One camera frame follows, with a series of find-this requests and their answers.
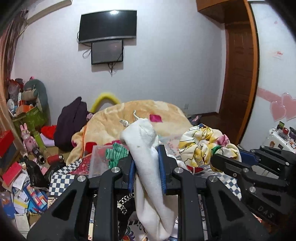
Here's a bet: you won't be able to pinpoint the dark purple jacket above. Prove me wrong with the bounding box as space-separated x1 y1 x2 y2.
54 97 88 152

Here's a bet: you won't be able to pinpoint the green gift box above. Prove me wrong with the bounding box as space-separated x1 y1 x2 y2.
12 105 48 153

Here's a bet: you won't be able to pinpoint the red cloth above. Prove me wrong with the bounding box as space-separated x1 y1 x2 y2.
41 125 57 140

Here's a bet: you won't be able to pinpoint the pink striped curtain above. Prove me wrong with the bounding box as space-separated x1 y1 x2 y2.
1 9 26 152

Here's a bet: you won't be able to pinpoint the small wall monitor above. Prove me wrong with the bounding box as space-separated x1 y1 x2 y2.
91 40 123 65

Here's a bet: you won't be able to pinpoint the floral satin scrunchie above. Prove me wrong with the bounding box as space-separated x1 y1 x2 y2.
178 124 242 172

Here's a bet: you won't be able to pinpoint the clear plastic storage bin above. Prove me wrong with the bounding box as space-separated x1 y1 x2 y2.
88 135 182 178

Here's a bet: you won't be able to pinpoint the white sock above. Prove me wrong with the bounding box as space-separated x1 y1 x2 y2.
120 118 178 240

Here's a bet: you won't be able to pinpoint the large black wall television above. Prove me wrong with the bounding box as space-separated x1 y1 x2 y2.
78 10 137 43

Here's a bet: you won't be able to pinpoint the red flat box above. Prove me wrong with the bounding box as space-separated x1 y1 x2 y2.
0 130 15 158

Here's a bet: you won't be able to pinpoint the black white braided headband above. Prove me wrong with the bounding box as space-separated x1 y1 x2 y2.
117 192 134 215

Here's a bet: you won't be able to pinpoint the pink bunny doll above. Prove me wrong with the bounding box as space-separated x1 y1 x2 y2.
20 123 39 153

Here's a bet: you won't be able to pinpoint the brown wooden door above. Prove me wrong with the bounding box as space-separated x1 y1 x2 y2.
197 1 259 145

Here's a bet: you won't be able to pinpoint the green knit hat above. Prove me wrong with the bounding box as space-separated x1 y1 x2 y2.
105 143 129 169

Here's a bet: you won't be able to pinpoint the beige fleece blanket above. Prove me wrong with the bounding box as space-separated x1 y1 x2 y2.
66 100 192 166

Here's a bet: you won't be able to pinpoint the pink heart wall stickers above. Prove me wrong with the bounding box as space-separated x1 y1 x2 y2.
256 88 296 121

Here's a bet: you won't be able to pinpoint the colourful patchwork bed cover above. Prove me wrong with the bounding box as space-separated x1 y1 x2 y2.
47 152 243 241

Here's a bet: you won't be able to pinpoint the yellow plush ring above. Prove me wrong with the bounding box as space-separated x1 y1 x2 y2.
89 92 122 114

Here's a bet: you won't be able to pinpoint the colourful puzzle box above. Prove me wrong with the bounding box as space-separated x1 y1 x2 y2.
23 184 48 212

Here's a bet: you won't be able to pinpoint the grey green plush toy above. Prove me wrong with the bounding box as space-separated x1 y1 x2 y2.
21 79 48 112

